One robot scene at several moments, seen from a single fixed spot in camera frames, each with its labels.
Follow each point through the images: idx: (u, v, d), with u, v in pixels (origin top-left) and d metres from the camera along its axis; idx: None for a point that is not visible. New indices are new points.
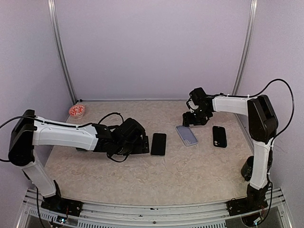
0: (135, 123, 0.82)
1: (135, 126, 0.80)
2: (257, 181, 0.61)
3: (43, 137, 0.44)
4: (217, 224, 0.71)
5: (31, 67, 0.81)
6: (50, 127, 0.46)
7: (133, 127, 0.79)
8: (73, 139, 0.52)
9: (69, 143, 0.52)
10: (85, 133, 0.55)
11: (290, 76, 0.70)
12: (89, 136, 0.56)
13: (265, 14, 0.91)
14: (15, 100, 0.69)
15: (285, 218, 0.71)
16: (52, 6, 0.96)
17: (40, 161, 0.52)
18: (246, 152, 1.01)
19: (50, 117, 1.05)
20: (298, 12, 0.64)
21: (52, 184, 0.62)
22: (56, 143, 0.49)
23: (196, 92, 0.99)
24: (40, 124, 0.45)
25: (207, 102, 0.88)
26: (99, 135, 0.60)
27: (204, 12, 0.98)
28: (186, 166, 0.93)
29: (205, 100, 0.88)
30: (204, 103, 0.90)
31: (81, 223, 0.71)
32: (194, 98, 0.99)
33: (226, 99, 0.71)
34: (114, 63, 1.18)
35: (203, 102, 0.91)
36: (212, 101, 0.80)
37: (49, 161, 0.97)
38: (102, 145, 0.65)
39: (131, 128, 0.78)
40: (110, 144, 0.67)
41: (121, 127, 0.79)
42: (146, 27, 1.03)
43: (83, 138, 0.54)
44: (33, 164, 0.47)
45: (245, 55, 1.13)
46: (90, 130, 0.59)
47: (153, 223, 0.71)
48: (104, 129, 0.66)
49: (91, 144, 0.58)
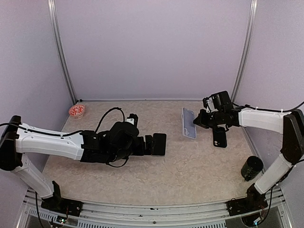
0: (124, 127, 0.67)
1: (123, 130, 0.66)
2: (264, 187, 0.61)
3: (25, 145, 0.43)
4: (217, 224, 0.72)
5: (32, 67, 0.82)
6: (33, 135, 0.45)
7: (122, 132, 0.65)
8: (58, 149, 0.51)
9: (54, 152, 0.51)
10: (71, 143, 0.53)
11: (289, 76, 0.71)
12: (74, 146, 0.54)
13: (265, 14, 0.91)
14: (15, 100, 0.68)
15: (285, 218, 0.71)
16: (52, 6, 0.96)
17: (29, 165, 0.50)
18: (245, 153, 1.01)
19: (49, 117, 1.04)
20: (297, 12, 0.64)
21: (46, 185, 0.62)
22: (40, 151, 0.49)
23: (223, 97, 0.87)
24: (22, 132, 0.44)
25: (232, 116, 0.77)
26: (84, 146, 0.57)
27: (204, 11, 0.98)
28: (186, 166, 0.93)
29: (232, 112, 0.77)
30: (229, 116, 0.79)
31: (81, 223, 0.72)
32: (217, 104, 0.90)
33: (255, 115, 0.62)
34: (114, 63, 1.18)
35: (229, 114, 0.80)
36: (240, 115, 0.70)
37: (49, 161, 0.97)
38: (89, 155, 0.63)
39: (120, 135, 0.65)
40: (97, 153, 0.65)
41: (109, 131, 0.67)
42: (146, 27, 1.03)
43: (68, 149, 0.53)
44: (22, 168, 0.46)
45: (245, 55, 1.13)
46: (78, 139, 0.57)
47: (153, 223, 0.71)
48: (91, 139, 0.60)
49: (77, 154, 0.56)
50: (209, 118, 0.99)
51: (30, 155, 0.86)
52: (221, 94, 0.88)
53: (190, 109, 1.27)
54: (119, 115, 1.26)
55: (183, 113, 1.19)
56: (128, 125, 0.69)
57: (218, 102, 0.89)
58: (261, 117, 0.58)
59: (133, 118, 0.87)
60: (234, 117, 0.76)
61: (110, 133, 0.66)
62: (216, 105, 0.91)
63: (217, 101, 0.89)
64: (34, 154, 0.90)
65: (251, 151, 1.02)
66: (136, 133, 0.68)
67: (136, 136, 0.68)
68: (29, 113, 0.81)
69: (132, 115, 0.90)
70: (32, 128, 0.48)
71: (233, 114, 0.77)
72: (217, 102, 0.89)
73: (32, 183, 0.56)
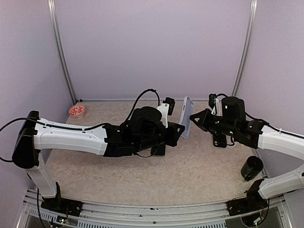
0: (142, 113, 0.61)
1: (142, 117, 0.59)
2: (269, 195, 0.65)
3: (44, 141, 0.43)
4: (217, 224, 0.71)
5: (32, 67, 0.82)
6: (52, 130, 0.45)
7: (141, 118, 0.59)
8: (79, 144, 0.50)
9: (75, 147, 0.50)
10: (93, 137, 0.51)
11: (289, 76, 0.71)
12: (96, 140, 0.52)
13: (265, 14, 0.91)
14: (14, 100, 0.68)
15: (285, 218, 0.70)
16: (52, 6, 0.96)
17: (42, 165, 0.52)
18: (245, 153, 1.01)
19: (49, 117, 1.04)
20: (298, 12, 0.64)
21: (52, 186, 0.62)
22: (60, 147, 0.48)
23: (239, 109, 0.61)
24: (41, 128, 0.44)
25: (250, 135, 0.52)
26: (108, 139, 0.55)
27: (204, 12, 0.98)
28: (186, 166, 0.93)
29: (250, 131, 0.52)
30: (245, 134, 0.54)
31: (81, 223, 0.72)
32: (229, 114, 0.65)
33: (280, 140, 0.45)
34: (115, 63, 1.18)
35: (244, 132, 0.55)
36: (258, 137, 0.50)
37: (49, 161, 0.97)
38: (113, 149, 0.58)
39: (139, 122, 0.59)
40: (122, 146, 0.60)
41: (130, 120, 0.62)
42: (146, 27, 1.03)
43: (89, 143, 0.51)
44: (38, 168, 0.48)
45: (245, 54, 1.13)
46: (100, 134, 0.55)
47: (153, 223, 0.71)
48: (115, 131, 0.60)
49: (99, 148, 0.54)
50: (213, 124, 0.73)
51: None
52: (236, 103, 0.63)
53: (191, 101, 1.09)
54: (119, 115, 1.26)
55: (185, 104, 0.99)
56: (146, 110, 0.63)
57: (232, 113, 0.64)
58: (288, 144, 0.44)
59: (168, 105, 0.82)
60: (252, 137, 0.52)
61: (130, 122, 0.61)
62: (226, 113, 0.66)
63: (230, 109, 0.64)
64: None
65: (251, 151, 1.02)
66: (157, 118, 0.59)
67: (158, 120, 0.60)
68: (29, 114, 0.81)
69: (167, 99, 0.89)
70: (51, 123, 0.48)
71: (251, 134, 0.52)
72: (229, 111, 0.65)
73: (41, 183, 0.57)
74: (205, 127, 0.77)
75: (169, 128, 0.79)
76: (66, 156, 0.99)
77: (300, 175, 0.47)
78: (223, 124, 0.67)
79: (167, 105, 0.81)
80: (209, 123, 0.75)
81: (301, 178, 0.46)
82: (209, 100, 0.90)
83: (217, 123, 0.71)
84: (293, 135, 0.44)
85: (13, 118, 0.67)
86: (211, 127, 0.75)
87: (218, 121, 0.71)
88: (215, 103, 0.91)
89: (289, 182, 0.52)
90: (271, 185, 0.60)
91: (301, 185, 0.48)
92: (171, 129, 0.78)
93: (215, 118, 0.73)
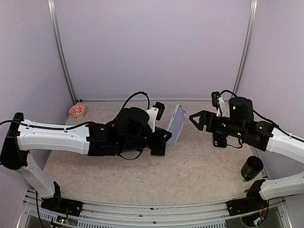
0: (131, 112, 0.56)
1: (131, 117, 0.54)
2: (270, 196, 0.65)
3: (27, 142, 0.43)
4: (217, 224, 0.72)
5: (32, 68, 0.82)
6: (34, 131, 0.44)
7: (128, 118, 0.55)
8: (62, 143, 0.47)
9: (60, 147, 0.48)
10: (75, 137, 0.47)
11: (289, 76, 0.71)
12: (78, 138, 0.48)
13: (265, 13, 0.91)
14: (14, 100, 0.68)
15: (285, 217, 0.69)
16: (52, 6, 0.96)
17: (33, 165, 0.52)
18: (245, 153, 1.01)
19: (50, 117, 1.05)
20: (297, 13, 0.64)
21: (48, 186, 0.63)
22: (46, 147, 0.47)
23: (248, 109, 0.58)
24: (24, 129, 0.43)
25: (259, 137, 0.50)
26: (90, 138, 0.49)
27: (204, 12, 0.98)
28: (186, 166, 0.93)
29: (259, 132, 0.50)
30: (254, 136, 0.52)
31: (81, 223, 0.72)
32: (236, 114, 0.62)
33: (290, 145, 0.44)
34: (114, 63, 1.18)
35: (252, 134, 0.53)
36: (268, 139, 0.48)
37: (49, 161, 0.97)
38: (97, 147, 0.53)
39: (127, 122, 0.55)
40: (106, 145, 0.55)
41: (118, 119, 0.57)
42: (146, 27, 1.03)
43: (72, 143, 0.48)
44: (27, 168, 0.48)
45: (245, 54, 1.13)
46: (83, 131, 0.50)
47: (153, 223, 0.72)
48: (99, 130, 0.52)
49: (83, 147, 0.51)
50: (220, 127, 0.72)
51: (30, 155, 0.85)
52: (244, 103, 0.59)
53: (184, 110, 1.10)
54: None
55: (176, 111, 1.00)
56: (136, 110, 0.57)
57: (239, 114, 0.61)
58: (297, 150, 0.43)
59: (157, 109, 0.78)
60: (262, 139, 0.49)
61: (118, 121, 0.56)
62: (234, 113, 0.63)
63: (238, 110, 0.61)
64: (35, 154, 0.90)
65: (251, 151, 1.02)
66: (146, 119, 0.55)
67: (146, 122, 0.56)
68: (29, 114, 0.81)
69: (157, 104, 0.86)
70: (34, 123, 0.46)
71: (260, 135, 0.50)
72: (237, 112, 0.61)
73: (34, 183, 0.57)
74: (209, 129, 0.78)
75: (158, 133, 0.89)
76: (66, 156, 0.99)
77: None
78: (230, 125, 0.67)
79: (156, 109, 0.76)
80: (215, 125, 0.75)
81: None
82: (213, 99, 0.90)
83: (223, 126, 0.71)
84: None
85: None
86: (218, 129, 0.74)
87: (225, 123, 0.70)
88: (219, 104, 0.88)
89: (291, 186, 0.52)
90: (273, 186, 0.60)
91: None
92: (158, 134, 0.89)
93: (222, 120, 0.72)
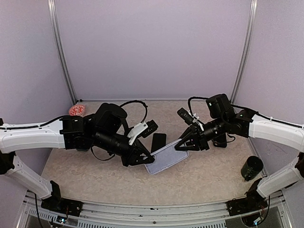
0: (110, 108, 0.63)
1: (110, 111, 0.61)
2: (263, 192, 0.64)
3: (7, 144, 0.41)
4: (217, 224, 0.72)
5: (32, 68, 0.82)
6: (13, 132, 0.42)
7: (107, 113, 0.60)
8: (41, 140, 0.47)
9: (40, 144, 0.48)
10: (49, 131, 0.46)
11: (289, 76, 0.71)
12: (55, 134, 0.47)
13: (266, 13, 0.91)
14: (14, 100, 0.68)
15: (285, 218, 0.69)
16: (52, 6, 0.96)
17: (22, 166, 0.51)
18: (245, 153, 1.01)
19: (50, 117, 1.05)
20: (297, 13, 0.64)
21: (43, 186, 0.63)
22: (27, 147, 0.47)
23: (222, 101, 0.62)
24: (2, 132, 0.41)
25: (241, 124, 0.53)
26: (64, 131, 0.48)
27: (204, 11, 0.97)
28: (186, 166, 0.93)
29: (240, 119, 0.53)
30: (235, 124, 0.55)
31: (81, 223, 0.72)
32: (215, 110, 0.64)
33: (269, 128, 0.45)
34: (114, 63, 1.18)
35: (234, 122, 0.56)
36: (249, 125, 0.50)
37: (49, 161, 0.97)
38: (72, 139, 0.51)
39: (105, 116, 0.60)
40: (82, 137, 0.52)
41: (96, 114, 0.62)
42: (145, 27, 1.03)
43: (50, 138, 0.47)
44: (14, 171, 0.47)
45: (245, 54, 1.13)
46: (58, 125, 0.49)
47: (153, 223, 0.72)
48: (74, 120, 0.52)
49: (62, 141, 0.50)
50: (211, 133, 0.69)
51: (30, 155, 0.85)
52: (217, 98, 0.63)
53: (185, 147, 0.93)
54: None
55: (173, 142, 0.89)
56: (114, 108, 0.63)
57: (217, 109, 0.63)
58: (275, 132, 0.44)
59: (147, 127, 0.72)
60: (243, 126, 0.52)
61: (96, 115, 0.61)
62: (212, 110, 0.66)
63: (214, 106, 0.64)
64: (35, 154, 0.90)
65: (251, 151, 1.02)
66: (124, 115, 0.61)
67: (124, 118, 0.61)
68: (29, 114, 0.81)
69: (151, 123, 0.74)
70: (12, 126, 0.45)
71: (241, 123, 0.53)
72: (215, 109, 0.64)
73: (28, 184, 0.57)
74: (204, 142, 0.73)
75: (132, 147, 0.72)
76: (66, 156, 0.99)
77: (293, 167, 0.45)
78: (222, 123, 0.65)
79: (147, 125, 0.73)
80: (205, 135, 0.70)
81: (295, 170, 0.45)
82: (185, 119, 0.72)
83: (215, 132, 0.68)
84: (281, 122, 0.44)
85: (13, 120, 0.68)
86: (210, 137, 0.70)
87: (215, 128, 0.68)
88: (195, 119, 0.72)
89: (284, 177, 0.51)
90: (267, 183, 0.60)
91: (298, 177, 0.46)
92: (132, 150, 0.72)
93: (209, 126, 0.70)
